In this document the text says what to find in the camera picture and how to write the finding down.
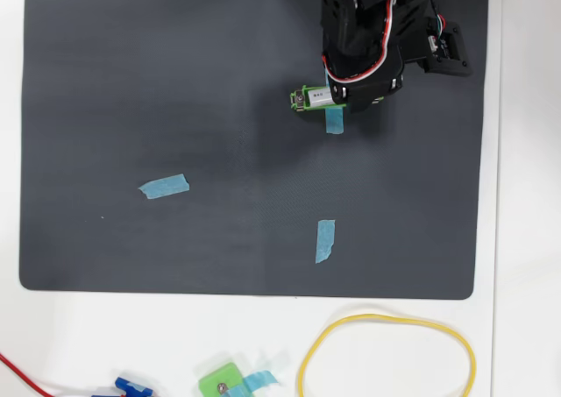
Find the blue tape strip slanted end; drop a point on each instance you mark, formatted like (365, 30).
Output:
(325, 239)

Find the blue tape strip pointed end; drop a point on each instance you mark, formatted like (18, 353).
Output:
(166, 186)

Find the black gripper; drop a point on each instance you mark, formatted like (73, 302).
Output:
(367, 94)

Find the dark grey textured mat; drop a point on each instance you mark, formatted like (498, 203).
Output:
(131, 108)

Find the white cylindrical battery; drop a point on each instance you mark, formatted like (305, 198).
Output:
(320, 97)

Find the long blue tape strip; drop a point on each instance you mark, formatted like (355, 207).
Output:
(335, 121)

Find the green battery holder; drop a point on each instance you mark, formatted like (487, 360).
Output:
(299, 100)

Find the blue tape on green block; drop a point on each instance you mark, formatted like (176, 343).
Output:
(260, 378)

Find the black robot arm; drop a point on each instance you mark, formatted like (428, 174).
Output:
(342, 16)

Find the green block with screw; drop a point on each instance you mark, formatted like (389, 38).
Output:
(215, 377)

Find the blue connector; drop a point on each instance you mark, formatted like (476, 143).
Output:
(125, 384)

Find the yellow rubber band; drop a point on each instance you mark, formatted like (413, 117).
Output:
(372, 315)

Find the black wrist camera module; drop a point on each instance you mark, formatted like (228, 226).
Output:
(456, 51)

